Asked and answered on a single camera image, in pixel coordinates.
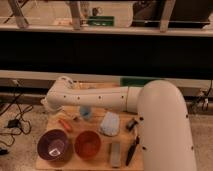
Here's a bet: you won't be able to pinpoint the orange bowl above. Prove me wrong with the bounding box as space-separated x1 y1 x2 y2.
74 130 101 160

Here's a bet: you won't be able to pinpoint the black handled knife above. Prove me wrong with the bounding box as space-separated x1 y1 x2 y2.
125 136 140 166

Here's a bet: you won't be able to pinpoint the black brush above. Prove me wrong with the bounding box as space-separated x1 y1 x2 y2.
126 118 138 131

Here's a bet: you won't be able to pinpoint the purple bowl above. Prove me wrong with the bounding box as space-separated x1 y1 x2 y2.
37 129 70 161

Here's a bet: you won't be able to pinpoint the metal whisk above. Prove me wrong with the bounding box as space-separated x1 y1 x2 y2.
63 111 79 121

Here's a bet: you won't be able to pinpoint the blue small cup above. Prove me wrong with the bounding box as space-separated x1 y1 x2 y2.
79 106 92 120

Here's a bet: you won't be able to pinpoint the gray sharpening stone block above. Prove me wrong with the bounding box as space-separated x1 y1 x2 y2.
110 141 121 168

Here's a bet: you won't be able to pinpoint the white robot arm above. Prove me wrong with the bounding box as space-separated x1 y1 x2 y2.
42 76 197 171

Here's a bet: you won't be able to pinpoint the black power cables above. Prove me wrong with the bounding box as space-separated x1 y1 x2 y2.
0 79 34 156

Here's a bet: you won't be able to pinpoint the blue folded cloth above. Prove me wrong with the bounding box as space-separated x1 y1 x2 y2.
99 112 120 137

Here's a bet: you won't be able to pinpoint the green plastic tray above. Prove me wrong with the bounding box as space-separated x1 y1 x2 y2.
120 77 151 87

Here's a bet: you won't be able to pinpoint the orange chili pepper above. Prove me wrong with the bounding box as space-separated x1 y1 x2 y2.
58 119 73 132

